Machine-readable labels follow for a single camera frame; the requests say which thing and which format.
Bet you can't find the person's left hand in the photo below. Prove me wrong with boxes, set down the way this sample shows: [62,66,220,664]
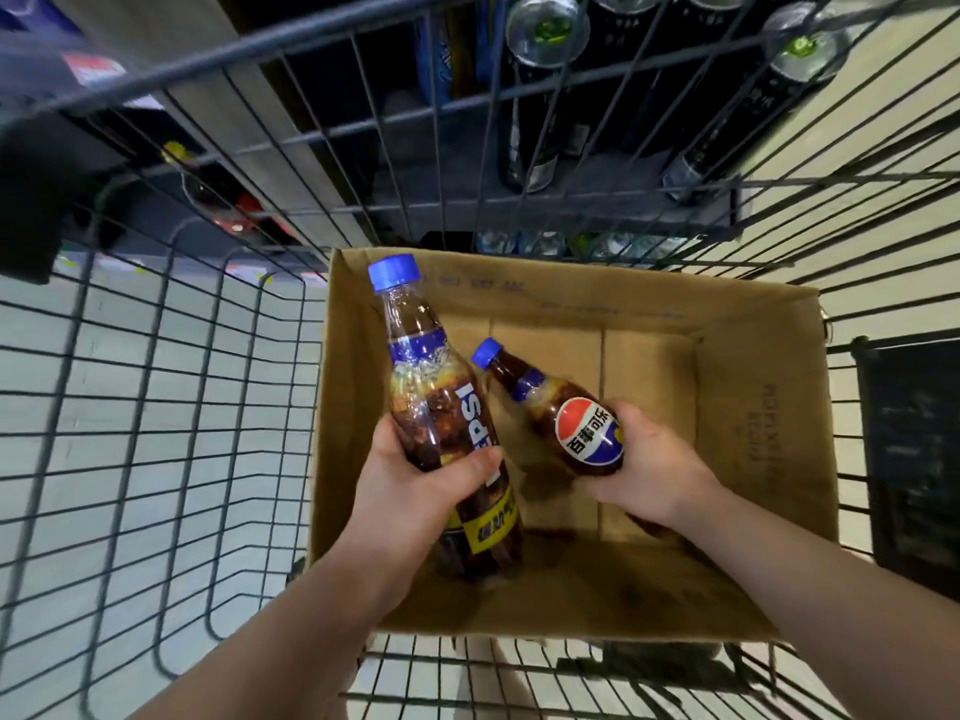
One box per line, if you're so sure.
[337,414,505,605]

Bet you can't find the person's right hand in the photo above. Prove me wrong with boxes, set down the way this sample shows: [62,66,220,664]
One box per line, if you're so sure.
[581,400,725,533]

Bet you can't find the blue cap Pepsi bottle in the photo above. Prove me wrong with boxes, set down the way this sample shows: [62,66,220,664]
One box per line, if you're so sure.
[367,252,525,580]
[470,336,673,539]

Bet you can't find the brown cardboard box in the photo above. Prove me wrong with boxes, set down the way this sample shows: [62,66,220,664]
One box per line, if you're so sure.
[308,248,840,644]

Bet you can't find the grey wire shopping cart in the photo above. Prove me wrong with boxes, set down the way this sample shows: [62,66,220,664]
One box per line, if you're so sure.
[0,0,960,720]

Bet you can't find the person's left forearm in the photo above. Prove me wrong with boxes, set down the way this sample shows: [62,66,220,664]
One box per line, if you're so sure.
[127,546,403,720]

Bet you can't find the person's right forearm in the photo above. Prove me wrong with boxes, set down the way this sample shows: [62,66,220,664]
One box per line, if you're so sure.
[674,483,960,720]

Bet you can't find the black cart seat panel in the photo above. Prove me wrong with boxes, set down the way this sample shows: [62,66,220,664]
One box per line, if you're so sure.
[854,336,960,601]

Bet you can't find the cluster of energy drink cans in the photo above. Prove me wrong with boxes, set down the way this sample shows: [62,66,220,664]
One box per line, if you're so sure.
[414,0,854,265]

